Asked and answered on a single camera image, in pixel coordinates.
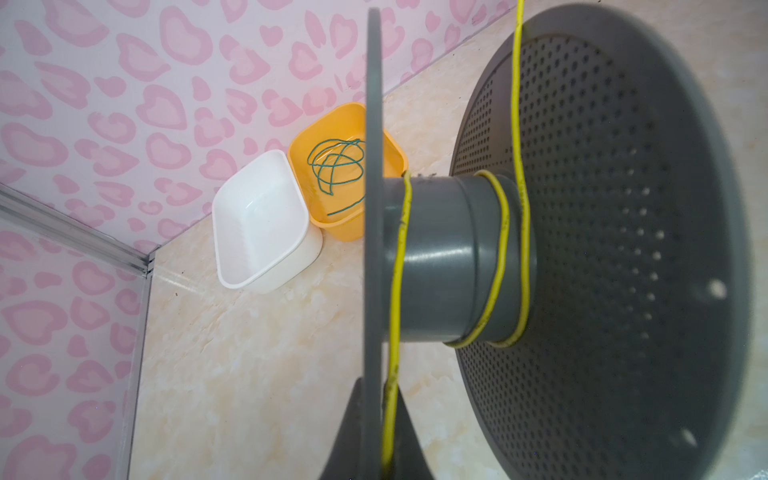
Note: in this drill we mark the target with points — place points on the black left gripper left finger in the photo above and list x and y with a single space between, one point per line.
343 460

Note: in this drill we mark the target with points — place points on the aluminium frame post left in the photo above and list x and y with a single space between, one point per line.
32 215

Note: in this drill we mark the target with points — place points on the white plastic tray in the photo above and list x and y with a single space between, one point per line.
263 235

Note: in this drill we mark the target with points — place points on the yellow plastic tray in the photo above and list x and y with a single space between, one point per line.
328 160

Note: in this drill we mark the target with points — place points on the dark grey cable spool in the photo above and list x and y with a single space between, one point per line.
586 257

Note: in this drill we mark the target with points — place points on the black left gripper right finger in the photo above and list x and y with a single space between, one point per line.
408 461

